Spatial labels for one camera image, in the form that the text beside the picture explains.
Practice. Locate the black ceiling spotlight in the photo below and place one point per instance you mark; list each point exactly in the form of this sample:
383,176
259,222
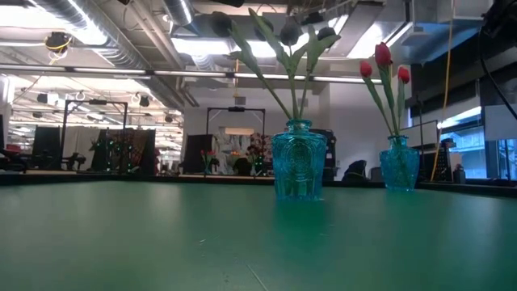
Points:
144,101

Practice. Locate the green table mat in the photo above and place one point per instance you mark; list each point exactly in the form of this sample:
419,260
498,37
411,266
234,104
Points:
258,250

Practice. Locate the patterned cloth panel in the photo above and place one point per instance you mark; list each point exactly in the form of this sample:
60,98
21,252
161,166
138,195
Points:
129,149

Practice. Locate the black cabinet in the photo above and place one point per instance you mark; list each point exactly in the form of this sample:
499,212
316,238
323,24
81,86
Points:
332,153

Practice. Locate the large rectangular metal duct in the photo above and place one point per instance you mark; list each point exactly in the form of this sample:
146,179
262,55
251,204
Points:
424,32

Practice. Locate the blue hobnail glass vase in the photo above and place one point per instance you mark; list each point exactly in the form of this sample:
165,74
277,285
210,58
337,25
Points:
400,165

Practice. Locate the grey bin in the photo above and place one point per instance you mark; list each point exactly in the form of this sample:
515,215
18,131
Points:
375,174

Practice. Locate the floral curtain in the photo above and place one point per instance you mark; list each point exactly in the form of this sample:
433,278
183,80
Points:
226,143

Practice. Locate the round silver air duct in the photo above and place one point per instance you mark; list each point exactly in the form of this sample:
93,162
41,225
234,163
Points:
179,12

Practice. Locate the black panel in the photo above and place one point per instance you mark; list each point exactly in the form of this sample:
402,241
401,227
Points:
197,153

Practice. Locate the black artificial tulip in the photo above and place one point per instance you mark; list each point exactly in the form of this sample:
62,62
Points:
326,32
221,23
268,37
290,33

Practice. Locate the background red tulip bouquet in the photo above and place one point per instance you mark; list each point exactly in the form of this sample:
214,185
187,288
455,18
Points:
210,153

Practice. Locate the long ceiling tube light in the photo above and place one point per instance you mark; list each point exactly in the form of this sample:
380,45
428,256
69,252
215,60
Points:
335,78

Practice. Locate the blue medallion glass vase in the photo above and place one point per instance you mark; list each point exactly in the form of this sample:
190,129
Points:
299,161

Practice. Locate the blue lit window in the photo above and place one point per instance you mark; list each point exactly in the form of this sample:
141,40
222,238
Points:
470,153

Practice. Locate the black camera rig frame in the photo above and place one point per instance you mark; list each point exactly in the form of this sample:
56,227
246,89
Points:
236,108
97,102

